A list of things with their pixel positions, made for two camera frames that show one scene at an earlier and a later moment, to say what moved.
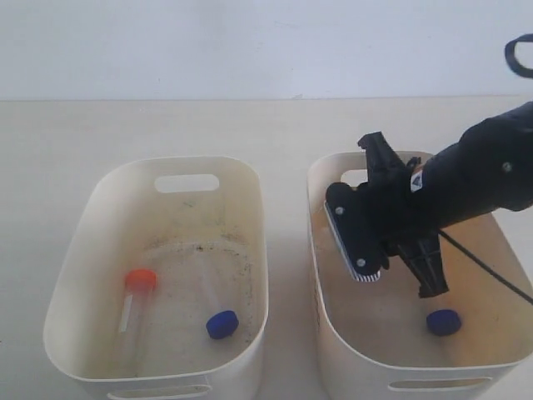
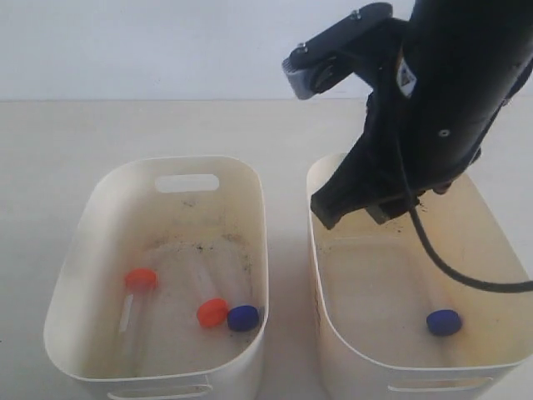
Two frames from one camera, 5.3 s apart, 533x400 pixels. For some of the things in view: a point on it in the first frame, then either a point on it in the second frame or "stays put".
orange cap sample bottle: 136,315 stays put
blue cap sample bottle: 444,322 stays put
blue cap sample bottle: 222,320 → 243,317
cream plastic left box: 158,286 stays put
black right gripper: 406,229 → 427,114
